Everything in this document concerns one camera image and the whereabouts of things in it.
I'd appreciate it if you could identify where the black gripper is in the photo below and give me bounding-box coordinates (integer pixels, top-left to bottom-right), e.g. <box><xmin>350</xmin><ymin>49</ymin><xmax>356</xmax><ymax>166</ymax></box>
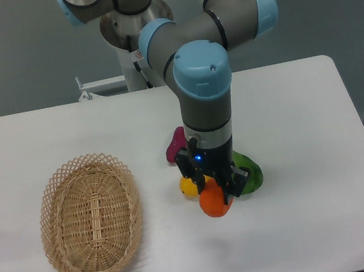
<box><xmin>175</xmin><ymin>137</ymin><xmax>251</xmax><ymax>206</ymax></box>

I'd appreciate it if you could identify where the orange fruit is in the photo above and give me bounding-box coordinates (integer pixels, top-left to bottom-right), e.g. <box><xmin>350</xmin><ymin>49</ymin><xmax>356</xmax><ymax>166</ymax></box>
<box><xmin>199</xmin><ymin>178</ymin><xmax>234</xmax><ymax>217</ymax></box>

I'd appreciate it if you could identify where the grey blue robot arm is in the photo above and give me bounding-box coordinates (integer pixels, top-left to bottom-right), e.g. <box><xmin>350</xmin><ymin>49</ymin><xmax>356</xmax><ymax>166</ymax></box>
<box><xmin>56</xmin><ymin>0</ymin><xmax>279</xmax><ymax>204</ymax></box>

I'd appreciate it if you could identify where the yellow lemon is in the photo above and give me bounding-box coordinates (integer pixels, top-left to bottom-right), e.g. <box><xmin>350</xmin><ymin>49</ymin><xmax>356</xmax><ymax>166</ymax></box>
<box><xmin>179</xmin><ymin>177</ymin><xmax>199</xmax><ymax>198</ymax></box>

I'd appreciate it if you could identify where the green pepper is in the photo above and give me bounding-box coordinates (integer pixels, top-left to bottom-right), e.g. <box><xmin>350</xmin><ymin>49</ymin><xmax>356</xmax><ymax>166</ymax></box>
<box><xmin>233</xmin><ymin>151</ymin><xmax>264</xmax><ymax>195</ymax></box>

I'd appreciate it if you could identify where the magenta toy vegetable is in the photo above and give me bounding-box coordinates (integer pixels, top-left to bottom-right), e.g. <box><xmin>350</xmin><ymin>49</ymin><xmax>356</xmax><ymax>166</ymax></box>
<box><xmin>166</xmin><ymin>126</ymin><xmax>187</xmax><ymax>164</ymax></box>

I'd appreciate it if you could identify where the oval wicker basket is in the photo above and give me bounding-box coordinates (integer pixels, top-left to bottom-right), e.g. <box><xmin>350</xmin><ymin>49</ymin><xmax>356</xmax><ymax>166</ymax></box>
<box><xmin>40</xmin><ymin>153</ymin><xmax>143</xmax><ymax>272</ymax></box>

